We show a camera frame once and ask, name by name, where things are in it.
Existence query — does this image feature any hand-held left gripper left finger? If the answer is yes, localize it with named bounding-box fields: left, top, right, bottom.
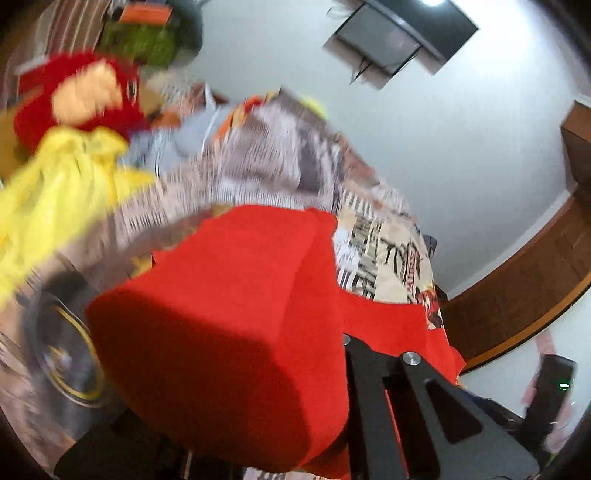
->
left=54, top=408, right=245, bottom=480

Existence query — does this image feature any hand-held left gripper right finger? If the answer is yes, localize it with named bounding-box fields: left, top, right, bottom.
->
left=342, top=335, right=541, bottom=480

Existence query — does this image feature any red garment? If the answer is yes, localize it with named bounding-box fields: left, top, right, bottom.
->
left=85, top=205, right=467, bottom=479

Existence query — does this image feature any wooden cabinet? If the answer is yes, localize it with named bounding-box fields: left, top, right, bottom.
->
left=560, top=99, right=591, bottom=195

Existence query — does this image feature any yellow cloth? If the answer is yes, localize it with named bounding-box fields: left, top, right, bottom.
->
left=0, top=127, right=160, bottom=315

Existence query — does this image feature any printed bedsheet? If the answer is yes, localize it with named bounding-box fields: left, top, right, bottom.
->
left=0, top=88, right=450, bottom=435

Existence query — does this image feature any grey blue cloth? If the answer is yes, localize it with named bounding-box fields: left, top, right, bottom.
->
left=127, top=104, right=241, bottom=168

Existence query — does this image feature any red plush toy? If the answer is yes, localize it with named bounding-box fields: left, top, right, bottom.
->
left=14, top=53, right=153, bottom=151

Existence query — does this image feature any striped cloth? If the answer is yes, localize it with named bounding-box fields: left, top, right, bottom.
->
left=44, top=0, right=114, bottom=54

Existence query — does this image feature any orange box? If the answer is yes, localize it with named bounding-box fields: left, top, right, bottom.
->
left=117, top=2, right=172, bottom=25

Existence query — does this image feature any wall-mounted television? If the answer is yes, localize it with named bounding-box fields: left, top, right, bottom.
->
left=323, top=0, right=479, bottom=91

